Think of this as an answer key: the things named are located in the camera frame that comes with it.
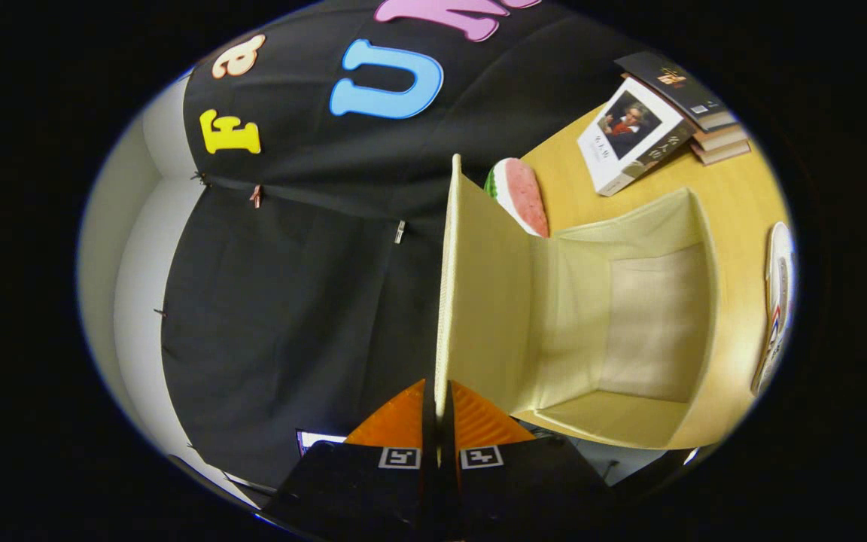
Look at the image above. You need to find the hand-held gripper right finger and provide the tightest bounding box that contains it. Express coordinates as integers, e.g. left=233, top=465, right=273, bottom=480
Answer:
left=440, top=380, right=622, bottom=542

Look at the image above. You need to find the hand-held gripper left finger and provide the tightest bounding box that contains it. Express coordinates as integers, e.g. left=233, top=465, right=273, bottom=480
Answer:
left=259, top=379, right=440, bottom=542

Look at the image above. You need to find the beige fabric storage box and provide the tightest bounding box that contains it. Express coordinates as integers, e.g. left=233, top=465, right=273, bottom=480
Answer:
left=433, top=154, right=720, bottom=451

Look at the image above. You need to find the white canvas shoe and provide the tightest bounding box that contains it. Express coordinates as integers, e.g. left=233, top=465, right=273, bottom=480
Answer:
left=750, top=221, right=797, bottom=397

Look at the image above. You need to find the watermelon slice plush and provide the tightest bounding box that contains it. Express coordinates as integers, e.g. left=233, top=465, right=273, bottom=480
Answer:
left=484, top=157, right=550, bottom=239

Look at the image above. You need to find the white portrait cover book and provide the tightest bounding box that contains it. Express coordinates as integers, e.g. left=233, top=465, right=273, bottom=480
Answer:
left=576, top=75, right=696, bottom=197

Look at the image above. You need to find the brown cover book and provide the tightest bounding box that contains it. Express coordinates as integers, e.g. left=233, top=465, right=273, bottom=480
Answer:
left=689, top=141, right=752, bottom=166
left=693, top=124, right=749, bottom=151

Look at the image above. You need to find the black cover book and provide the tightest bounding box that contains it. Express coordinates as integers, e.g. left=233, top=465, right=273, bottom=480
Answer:
left=614, top=50, right=739, bottom=133

